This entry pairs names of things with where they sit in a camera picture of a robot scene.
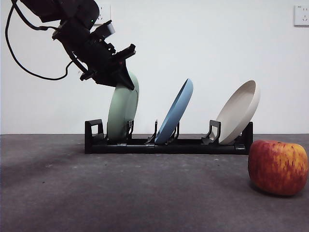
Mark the red yellow apple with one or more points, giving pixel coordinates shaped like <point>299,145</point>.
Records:
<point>277,166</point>

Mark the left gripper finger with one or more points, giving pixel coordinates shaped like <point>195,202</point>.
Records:
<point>118,76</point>

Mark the cream white plate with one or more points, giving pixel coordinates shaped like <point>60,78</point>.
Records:
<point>239,113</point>

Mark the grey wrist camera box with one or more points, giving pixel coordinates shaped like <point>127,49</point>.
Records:
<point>106,30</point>

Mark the white wall socket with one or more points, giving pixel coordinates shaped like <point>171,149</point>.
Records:
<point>106,13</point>
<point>301,15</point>

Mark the green plate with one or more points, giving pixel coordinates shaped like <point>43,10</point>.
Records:
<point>120,113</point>

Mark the black plate rack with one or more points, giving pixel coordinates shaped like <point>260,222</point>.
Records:
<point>193,148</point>

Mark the blue plate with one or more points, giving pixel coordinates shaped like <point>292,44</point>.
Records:
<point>173,116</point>

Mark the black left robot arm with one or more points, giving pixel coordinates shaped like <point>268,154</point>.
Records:
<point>72,9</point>

